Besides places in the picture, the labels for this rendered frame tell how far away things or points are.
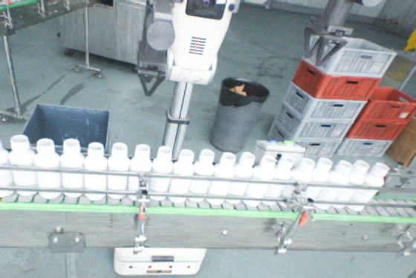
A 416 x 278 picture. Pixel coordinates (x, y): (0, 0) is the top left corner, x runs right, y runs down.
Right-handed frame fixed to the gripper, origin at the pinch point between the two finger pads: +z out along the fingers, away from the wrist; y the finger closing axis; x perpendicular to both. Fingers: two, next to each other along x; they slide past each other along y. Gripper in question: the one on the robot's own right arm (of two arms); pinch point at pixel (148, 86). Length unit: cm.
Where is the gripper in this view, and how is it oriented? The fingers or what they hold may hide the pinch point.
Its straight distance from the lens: 80.3
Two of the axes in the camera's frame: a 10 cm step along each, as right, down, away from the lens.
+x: 9.8, 0.6, 1.9
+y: 0.8, 7.4, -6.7
